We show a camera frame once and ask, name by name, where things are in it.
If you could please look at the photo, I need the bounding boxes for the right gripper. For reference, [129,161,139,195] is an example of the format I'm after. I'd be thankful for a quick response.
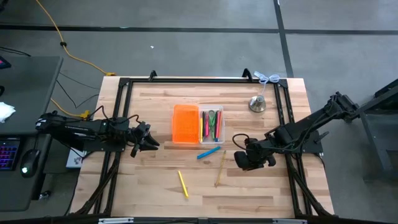
[233,138,277,171]

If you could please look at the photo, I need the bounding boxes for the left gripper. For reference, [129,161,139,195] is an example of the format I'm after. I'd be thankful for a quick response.
[126,121,160,158]

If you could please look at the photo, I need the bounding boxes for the orange translucent box lid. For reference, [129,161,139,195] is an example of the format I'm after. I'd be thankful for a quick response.
[172,104,200,145]

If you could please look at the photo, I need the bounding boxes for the blue pen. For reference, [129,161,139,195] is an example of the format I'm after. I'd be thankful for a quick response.
[196,146,221,160]

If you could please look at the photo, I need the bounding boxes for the green scissors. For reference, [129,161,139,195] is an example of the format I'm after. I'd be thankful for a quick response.
[208,110,218,140]

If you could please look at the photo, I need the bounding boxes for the clear plastic supply box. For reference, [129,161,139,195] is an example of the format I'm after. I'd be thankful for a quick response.
[198,105,226,145]

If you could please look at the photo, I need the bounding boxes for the white box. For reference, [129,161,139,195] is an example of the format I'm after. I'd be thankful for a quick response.
[65,147,88,169]

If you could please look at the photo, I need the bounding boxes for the tan wooden pencil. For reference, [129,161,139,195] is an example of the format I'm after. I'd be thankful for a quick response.
[214,150,227,189]

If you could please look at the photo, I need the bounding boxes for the metal cone stand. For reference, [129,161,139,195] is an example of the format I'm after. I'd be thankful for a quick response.
[248,95,267,113]

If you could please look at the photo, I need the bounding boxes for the translucent yellow highlighter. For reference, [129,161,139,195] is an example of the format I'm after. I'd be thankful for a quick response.
[177,169,190,199]

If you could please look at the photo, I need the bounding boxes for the black floor tape strip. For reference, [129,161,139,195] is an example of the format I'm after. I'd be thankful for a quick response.
[272,0,295,78]
[0,24,398,35]

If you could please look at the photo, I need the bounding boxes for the black computer mouse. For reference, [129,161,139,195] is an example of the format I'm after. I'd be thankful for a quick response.
[19,148,42,179]

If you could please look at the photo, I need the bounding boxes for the black metal stand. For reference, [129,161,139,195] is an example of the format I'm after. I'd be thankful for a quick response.
[343,78,398,181]

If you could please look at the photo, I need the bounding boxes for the dark grey desk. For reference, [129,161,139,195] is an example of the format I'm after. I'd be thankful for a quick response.
[0,55,64,213]

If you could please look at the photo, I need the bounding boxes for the backlit keyboard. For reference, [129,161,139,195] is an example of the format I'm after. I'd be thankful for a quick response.
[0,138,21,172]

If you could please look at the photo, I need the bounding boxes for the white crumpled tissue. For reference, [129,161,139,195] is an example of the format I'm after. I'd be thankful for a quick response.
[0,101,16,124]

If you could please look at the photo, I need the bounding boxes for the device with pink light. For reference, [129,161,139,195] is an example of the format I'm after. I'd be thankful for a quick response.
[0,55,12,70]

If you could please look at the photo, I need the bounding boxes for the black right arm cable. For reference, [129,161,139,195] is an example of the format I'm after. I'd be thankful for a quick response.
[231,133,265,153]

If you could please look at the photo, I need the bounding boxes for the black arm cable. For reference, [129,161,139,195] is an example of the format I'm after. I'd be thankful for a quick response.
[231,133,265,153]
[83,105,142,125]

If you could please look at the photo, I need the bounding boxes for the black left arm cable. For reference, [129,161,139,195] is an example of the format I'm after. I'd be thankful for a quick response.
[83,105,142,125]

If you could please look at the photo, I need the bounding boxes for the yellow extension cord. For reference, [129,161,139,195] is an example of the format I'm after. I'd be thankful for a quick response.
[49,98,91,121]
[34,0,116,77]

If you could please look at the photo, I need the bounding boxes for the black metal table frame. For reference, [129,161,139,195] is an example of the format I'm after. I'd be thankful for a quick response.
[70,68,335,224]

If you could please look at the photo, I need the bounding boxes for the white cable bundle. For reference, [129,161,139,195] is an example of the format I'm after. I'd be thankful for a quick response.
[253,70,280,96]

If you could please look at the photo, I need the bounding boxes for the silver bracket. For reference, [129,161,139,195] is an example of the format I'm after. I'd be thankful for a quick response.
[98,217,134,224]
[272,218,308,224]

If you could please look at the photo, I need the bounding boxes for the black floor cable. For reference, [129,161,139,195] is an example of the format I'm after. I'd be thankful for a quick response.
[0,46,32,57]
[55,72,101,110]

